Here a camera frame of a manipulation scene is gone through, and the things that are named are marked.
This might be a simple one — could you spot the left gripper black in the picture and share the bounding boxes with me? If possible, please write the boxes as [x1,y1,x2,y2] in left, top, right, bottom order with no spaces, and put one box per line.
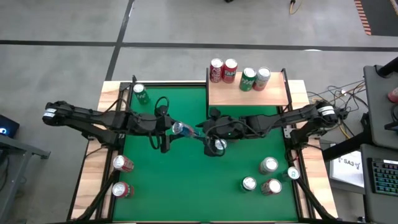
[136,105,187,154]

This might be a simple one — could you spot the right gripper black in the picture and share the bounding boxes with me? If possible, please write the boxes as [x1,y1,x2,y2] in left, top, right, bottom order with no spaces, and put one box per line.
[195,108,249,157]

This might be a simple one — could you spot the red Coca-Cola can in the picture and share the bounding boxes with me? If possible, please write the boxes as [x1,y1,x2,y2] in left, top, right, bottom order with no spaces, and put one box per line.
[208,57,224,83]

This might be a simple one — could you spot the red Fanta can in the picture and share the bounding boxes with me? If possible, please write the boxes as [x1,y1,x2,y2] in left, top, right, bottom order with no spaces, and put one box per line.
[222,58,238,84]

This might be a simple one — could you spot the green Sprite can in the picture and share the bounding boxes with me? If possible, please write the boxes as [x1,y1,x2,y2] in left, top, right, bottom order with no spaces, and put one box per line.
[238,67,257,92]
[132,83,150,105]
[241,176,257,193]

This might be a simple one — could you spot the pink and white soda can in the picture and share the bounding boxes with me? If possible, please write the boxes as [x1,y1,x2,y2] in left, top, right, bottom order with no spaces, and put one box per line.
[252,66,272,91]
[258,156,279,175]

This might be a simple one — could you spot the red and white soda can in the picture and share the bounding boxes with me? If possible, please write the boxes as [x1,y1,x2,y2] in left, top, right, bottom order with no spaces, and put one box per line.
[112,154,135,174]

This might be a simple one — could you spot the green table mat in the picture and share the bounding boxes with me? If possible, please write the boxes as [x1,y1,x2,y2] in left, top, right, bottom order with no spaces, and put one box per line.
[112,86,299,222]

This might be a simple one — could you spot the red soda can green accent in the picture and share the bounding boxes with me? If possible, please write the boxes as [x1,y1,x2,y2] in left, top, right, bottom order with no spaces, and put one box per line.
[111,181,135,199]

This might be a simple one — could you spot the red white-patterned soda can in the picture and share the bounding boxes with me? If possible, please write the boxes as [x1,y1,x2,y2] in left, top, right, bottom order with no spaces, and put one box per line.
[260,178,283,196]

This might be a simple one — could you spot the white SA3 labelled box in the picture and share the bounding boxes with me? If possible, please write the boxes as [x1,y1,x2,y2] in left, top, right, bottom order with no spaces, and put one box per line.
[328,150,365,189]

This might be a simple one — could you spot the grey side table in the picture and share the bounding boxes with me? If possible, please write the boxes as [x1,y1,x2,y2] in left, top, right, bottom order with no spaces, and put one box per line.
[0,133,52,220]

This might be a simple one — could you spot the dark device blue light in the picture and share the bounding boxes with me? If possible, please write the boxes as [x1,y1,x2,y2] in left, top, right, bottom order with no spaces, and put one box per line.
[0,114,21,139]

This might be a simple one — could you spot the grey desk with red item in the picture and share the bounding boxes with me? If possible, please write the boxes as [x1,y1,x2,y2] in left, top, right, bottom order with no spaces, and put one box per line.
[363,64,398,151]

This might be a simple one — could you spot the grey desk with backlit keyboard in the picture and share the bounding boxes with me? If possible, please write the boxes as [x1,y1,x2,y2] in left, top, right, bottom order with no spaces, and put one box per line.
[359,143,398,224]

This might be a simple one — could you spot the backlit keyboard coloured keys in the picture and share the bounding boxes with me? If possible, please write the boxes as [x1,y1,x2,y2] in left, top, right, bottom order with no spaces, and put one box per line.
[368,157,398,197]

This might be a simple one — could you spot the small red desk item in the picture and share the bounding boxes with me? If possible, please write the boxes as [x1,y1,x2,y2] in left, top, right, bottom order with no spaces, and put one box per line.
[387,86,398,104]

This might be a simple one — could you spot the black monitor stand pole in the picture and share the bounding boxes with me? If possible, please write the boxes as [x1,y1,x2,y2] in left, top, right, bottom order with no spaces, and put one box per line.
[377,57,398,78]

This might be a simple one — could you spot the black floor mat striped edge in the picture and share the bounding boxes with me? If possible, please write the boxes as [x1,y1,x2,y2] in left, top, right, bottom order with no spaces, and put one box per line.
[353,0,398,37]

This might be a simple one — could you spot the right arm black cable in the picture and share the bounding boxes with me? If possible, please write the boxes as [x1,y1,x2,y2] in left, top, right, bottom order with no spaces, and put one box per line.
[203,119,259,158]

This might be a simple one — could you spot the wooden shelf black metal frame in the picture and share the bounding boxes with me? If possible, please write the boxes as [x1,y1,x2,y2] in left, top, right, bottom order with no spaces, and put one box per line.
[205,67,292,119]

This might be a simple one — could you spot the black metal rig frame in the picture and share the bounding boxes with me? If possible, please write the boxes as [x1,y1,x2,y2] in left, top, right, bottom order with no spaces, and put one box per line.
[67,73,339,224]

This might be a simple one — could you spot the tangled floor cable bundle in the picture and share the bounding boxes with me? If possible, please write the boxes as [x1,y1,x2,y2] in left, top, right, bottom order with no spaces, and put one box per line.
[306,79,367,141]

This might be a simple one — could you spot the yellow floor cable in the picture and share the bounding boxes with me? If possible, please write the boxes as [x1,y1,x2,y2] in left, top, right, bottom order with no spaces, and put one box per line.
[289,0,305,15]

